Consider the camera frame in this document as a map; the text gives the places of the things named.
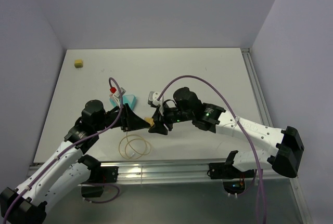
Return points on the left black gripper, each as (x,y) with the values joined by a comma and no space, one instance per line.
(130,121)

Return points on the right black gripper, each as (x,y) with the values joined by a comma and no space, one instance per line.
(159,118)

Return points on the teal triangular power strip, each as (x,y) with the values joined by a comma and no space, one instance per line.
(129,99)

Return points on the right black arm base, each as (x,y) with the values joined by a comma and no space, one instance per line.
(225,170)

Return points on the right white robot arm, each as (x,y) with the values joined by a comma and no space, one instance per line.
(278,149)

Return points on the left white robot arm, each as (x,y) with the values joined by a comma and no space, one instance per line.
(69,166)

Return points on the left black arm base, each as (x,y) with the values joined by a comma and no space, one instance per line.
(99,182)

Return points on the yellow cube block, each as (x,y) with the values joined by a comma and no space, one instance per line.
(78,63)

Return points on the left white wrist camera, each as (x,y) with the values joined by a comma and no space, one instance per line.
(115,95)

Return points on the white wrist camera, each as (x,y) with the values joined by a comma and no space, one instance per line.
(155,99)
(115,95)

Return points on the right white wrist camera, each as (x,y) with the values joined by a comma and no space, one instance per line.
(155,99)

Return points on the aluminium rail frame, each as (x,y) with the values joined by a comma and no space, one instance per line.
(182,171)

